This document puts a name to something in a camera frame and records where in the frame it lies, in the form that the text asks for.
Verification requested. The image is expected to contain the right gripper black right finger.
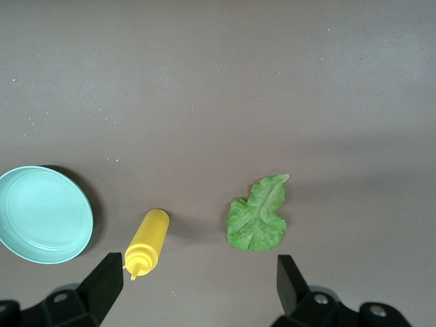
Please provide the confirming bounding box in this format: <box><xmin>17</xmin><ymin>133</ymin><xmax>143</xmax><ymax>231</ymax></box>
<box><xmin>270</xmin><ymin>254</ymin><xmax>413</xmax><ymax>327</ymax></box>

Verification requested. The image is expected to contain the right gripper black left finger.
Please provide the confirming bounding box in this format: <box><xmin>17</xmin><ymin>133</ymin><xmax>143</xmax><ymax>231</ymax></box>
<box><xmin>20</xmin><ymin>252</ymin><xmax>123</xmax><ymax>327</ymax></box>

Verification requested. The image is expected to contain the yellow squeeze bottle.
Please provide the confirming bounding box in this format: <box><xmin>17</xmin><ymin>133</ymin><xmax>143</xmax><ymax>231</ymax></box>
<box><xmin>122</xmin><ymin>208</ymin><xmax>170</xmax><ymax>281</ymax></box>

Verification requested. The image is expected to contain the green lettuce leaf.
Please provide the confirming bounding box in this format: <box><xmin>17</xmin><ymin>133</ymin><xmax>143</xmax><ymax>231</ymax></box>
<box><xmin>225</xmin><ymin>174</ymin><xmax>291</xmax><ymax>253</ymax></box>

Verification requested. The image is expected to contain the mint green plate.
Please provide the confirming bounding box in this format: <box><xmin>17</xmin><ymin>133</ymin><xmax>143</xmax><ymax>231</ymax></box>
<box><xmin>0</xmin><ymin>166</ymin><xmax>95</xmax><ymax>265</ymax></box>

